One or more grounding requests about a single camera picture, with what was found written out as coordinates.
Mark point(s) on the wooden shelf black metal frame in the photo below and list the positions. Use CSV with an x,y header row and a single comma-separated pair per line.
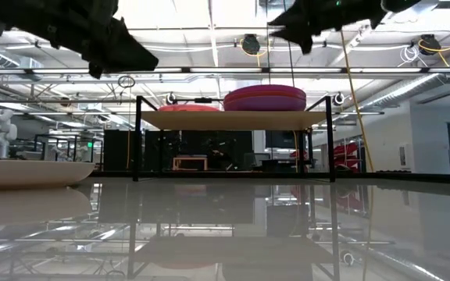
x,y
233,121

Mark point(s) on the magenta opaque plate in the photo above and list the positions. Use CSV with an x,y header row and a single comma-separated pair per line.
x,y
264,89

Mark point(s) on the silver ventilation duct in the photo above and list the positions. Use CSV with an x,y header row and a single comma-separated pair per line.
x,y
404,91

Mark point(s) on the beige plate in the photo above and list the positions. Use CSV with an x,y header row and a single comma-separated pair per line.
x,y
26,173

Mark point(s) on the black aluminium table frame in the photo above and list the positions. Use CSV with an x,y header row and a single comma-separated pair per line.
x,y
404,177

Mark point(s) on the pink translucent plate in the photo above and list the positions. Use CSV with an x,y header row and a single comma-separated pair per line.
x,y
188,106

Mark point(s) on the dark monitor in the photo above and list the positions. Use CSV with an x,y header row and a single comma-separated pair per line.
x,y
279,139

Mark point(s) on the black workstation frame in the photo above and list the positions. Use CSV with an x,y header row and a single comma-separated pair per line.
x,y
45,148

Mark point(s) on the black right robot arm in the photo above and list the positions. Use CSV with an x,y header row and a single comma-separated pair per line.
x,y
398,4

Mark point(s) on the red bin rack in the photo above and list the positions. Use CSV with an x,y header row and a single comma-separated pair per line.
x,y
346,156

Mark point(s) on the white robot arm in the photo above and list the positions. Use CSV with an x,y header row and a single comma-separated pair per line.
x,y
0,132

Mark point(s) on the purple plate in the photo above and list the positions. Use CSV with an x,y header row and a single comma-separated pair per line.
x,y
264,105

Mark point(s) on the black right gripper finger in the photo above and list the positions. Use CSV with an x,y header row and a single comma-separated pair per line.
x,y
305,43
307,17

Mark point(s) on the black partition wall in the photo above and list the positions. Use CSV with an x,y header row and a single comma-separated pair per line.
x,y
117,144

